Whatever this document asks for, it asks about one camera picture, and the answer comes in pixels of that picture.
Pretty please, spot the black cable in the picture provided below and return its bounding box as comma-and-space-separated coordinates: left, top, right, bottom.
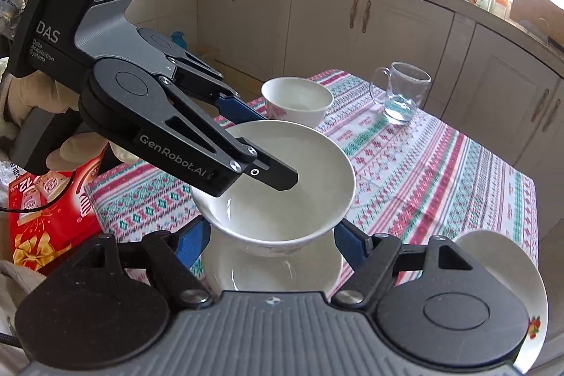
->
0, 175, 78, 214

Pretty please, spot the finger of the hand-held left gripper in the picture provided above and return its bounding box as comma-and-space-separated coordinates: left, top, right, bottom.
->
132, 76, 299, 198
167, 45, 262, 124

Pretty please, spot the white floral bowl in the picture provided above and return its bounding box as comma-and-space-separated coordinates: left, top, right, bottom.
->
200, 233, 345, 293
261, 76, 334, 129
190, 121, 357, 258

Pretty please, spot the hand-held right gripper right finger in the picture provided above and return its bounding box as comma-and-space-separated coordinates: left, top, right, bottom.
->
332, 220, 475, 309

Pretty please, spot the red gift box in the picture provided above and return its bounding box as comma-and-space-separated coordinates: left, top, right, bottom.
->
8, 149, 116, 276

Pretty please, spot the person's left hand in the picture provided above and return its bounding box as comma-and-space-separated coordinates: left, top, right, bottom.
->
0, 72, 141, 173

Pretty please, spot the patterned woven tablecloth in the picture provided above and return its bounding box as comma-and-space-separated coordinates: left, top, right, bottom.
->
86, 68, 540, 275

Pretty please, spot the cream kitchen cabinet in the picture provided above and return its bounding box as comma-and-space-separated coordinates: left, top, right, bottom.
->
174, 0, 564, 209

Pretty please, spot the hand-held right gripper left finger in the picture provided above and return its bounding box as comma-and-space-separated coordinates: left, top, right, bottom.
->
83, 220, 214, 310

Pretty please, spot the clear glass mug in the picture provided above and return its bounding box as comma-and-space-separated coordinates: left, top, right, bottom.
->
369, 62, 431, 125

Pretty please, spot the white fruit print plate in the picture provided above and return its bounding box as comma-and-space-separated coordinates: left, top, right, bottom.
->
454, 230, 549, 374

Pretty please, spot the cardboard box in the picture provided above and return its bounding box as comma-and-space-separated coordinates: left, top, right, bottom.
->
511, 0, 558, 29

